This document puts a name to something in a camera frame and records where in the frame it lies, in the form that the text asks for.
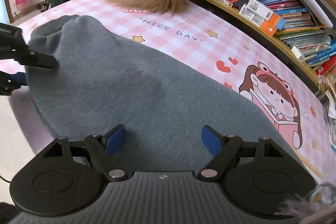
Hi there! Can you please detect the grey sweatshirt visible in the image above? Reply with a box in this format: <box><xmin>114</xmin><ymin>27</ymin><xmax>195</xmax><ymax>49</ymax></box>
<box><xmin>26</xmin><ymin>16</ymin><xmax>294</xmax><ymax>173</ymax></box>

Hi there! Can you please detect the pink checkered tablecloth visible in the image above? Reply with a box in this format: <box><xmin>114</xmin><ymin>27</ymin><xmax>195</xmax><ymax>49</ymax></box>
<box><xmin>15</xmin><ymin>0</ymin><xmax>333</xmax><ymax>180</ymax></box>

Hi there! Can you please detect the stack of papers and books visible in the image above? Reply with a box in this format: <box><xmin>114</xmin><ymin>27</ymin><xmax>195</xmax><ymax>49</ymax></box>
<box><xmin>324</xmin><ymin>77</ymin><xmax>336</xmax><ymax>152</ymax></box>

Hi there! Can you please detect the lower orange white box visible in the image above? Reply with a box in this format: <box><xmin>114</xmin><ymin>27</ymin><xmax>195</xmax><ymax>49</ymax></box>
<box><xmin>239</xmin><ymin>4</ymin><xmax>277</xmax><ymax>36</ymax></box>

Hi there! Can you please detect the orange white box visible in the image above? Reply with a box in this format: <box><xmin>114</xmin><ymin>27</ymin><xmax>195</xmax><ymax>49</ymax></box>
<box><xmin>239</xmin><ymin>4</ymin><xmax>277</xmax><ymax>36</ymax></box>
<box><xmin>247</xmin><ymin>0</ymin><xmax>285</xmax><ymax>30</ymax></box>

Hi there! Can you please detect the small white red box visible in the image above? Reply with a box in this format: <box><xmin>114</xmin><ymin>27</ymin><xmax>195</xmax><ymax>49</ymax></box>
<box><xmin>219</xmin><ymin>0</ymin><xmax>233</xmax><ymax>7</ymax></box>

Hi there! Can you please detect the upper orange white box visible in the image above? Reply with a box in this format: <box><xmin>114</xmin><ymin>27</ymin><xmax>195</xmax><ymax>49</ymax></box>
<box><xmin>247</xmin><ymin>0</ymin><xmax>285</xmax><ymax>30</ymax></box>

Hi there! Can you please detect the row of leaning books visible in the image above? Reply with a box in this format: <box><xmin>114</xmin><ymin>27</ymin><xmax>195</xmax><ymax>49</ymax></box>
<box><xmin>195</xmin><ymin>0</ymin><xmax>336</xmax><ymax>75</ymax></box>

